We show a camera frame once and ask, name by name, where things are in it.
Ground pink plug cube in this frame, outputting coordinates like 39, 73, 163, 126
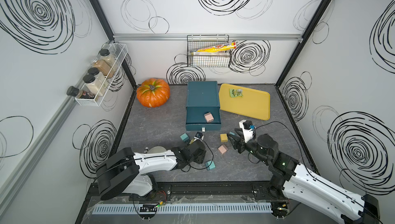
218, 144, 228, 154
204, 113, 214, 123

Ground black wire wall basket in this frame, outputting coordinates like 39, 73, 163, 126
187, 34, 236, 68

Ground spice jar cream contents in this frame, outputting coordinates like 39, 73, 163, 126
83, 74, 105, 96

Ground green sticker label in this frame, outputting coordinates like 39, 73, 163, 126
229, 89, 243, 98

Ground yellow snack package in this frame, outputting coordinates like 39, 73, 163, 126
193, 42, 237, 53

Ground spice jar brown contents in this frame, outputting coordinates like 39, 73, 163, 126
91, 58, 115, 79

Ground yellow cutting board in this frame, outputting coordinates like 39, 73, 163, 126
219, 84, 271, 121

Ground grey slotted cable duct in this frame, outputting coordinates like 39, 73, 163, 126
92, 202, 273, 215

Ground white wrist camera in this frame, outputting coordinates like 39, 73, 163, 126
239, 120, 256, 143
194, 132, 204, 140

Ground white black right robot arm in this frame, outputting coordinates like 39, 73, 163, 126
227, 128, 381, 224

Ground teal plug cube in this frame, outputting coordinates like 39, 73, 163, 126
180, 133, 190, 143
205, 160, 216, 171

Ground spice jar tan contents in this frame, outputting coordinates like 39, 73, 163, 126
99, 49, 116, 68

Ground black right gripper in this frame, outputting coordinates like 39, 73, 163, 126
227, 127, 270, 165

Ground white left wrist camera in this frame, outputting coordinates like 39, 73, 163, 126
194, 132, 204, 140

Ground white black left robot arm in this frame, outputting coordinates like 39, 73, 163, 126
96, 140, 206, 200

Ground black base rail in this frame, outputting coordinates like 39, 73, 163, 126
87, 180, 335, 201

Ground teal drawer cabinet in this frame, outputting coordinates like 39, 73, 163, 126
186, 81, 222, 131

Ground clear acrylic spice shelf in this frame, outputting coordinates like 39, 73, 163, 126
75, 43, 128, 107

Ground white plate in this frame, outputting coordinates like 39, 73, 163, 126
147, 146, 167, 154

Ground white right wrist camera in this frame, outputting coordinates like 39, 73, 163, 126
239, 120, 256, 143

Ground orange decorative pumpkin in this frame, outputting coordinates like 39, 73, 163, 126
136, 78, 170, 108

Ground yellow plug cube centre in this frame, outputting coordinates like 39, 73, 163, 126
220, 133, 228, 143

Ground spice jar white contents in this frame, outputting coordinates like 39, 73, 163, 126
87, 67, 109, 89

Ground small dark pepper bottle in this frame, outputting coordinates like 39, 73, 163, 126
66, 86, 95, 100

